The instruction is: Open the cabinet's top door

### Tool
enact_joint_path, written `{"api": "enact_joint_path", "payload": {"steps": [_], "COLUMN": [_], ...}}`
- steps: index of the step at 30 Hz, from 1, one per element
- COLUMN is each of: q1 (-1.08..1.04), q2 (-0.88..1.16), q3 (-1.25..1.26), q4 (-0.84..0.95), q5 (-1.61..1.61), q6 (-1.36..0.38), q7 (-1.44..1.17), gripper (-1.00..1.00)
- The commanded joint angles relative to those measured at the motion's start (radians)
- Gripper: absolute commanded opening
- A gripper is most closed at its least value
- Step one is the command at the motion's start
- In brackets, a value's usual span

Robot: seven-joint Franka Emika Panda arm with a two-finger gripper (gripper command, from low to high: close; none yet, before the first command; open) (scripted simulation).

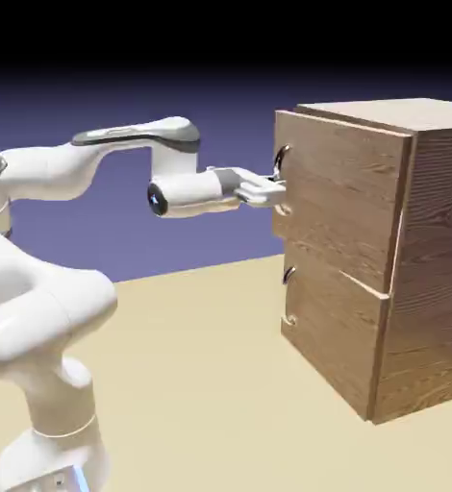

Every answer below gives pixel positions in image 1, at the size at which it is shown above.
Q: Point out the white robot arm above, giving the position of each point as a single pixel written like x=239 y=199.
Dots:
x=56 y=292

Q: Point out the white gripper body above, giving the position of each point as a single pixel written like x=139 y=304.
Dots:
x=262 y=192

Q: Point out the wooden cabinet door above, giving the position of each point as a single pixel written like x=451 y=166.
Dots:
x=337 y=338

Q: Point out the light wood cabinet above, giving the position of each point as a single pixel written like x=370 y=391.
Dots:
x=433 y=250

